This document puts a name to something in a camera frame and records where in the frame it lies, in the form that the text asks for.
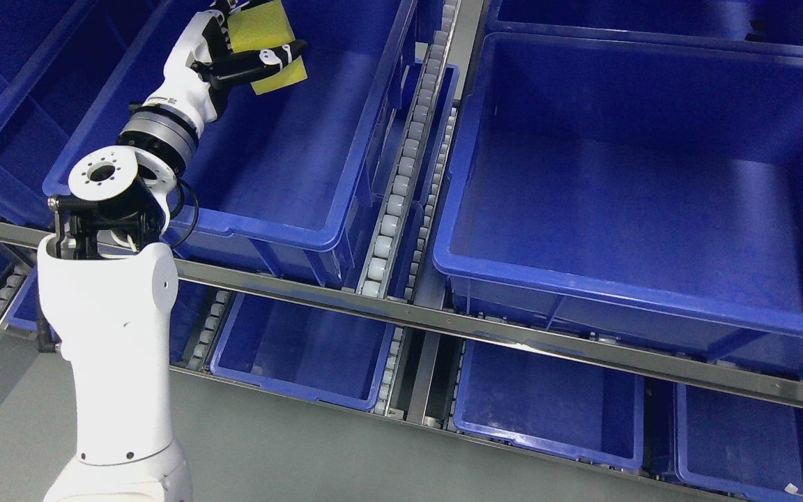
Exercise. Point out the yellow foam block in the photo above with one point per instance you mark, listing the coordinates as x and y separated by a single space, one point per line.
266 26

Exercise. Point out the metal shelf rack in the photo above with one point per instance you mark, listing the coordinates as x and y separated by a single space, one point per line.
399 282

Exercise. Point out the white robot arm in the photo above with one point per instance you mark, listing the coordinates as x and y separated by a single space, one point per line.
107 285

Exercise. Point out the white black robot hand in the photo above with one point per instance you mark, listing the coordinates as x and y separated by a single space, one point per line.
202 67

